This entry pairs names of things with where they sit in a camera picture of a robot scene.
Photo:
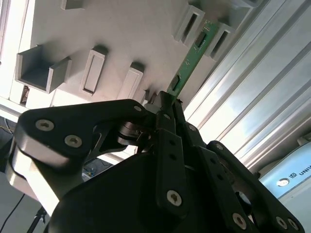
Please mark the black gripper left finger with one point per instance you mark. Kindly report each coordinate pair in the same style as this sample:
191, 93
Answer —
58, 128

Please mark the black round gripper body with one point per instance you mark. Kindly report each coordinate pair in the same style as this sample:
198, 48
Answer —
109, 206

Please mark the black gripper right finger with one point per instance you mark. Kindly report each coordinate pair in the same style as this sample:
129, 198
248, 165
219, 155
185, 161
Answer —
215, 170

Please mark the green RAM stick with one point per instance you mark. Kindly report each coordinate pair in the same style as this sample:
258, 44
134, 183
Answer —
194, 54

